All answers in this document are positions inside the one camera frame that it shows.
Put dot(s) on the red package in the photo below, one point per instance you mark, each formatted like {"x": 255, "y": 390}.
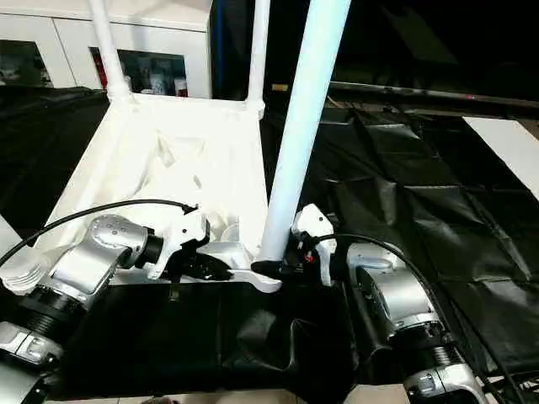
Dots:
{"x": 100, "y": 69}

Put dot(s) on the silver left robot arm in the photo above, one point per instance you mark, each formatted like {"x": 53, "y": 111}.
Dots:
{"x": 92, "y": 252}

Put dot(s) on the white plastic table top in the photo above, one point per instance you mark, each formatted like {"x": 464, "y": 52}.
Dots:
{"x": 168, "y": 160}

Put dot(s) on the white plastic table leg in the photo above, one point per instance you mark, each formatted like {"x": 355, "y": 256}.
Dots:
{"x": 303, "y": 126}
{"x": 10, "y": 240}
{"x": 257, "y": 54}
{"x": 109, "y": 54}

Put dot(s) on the small white jar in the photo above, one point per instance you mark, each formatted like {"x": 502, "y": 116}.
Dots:
{"x": 181, "y": 87}
{"x": 158, "y": 83}

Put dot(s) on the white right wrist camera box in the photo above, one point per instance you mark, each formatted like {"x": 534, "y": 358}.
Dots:
{"x": 313, "y": 223}

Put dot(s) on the black plastic mat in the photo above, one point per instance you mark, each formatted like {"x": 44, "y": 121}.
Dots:
{"x": 421, "y": 202}

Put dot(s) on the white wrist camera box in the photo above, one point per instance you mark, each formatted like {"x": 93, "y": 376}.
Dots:
{"x": 313, "y": 223}
{"x": 185, "y": 229}

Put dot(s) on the white flat board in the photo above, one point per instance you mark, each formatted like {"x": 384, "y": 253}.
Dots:
{"x": 505, "y": 143}

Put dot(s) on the white glass-door cabinet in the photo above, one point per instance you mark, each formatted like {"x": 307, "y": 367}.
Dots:
{"x": 147, "y": 29}

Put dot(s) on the dark metal rod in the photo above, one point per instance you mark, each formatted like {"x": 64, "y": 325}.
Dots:
{"x": 442, "y": 93}

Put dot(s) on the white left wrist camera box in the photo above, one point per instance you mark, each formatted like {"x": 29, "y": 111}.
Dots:
{"x": 185, "y": 229}

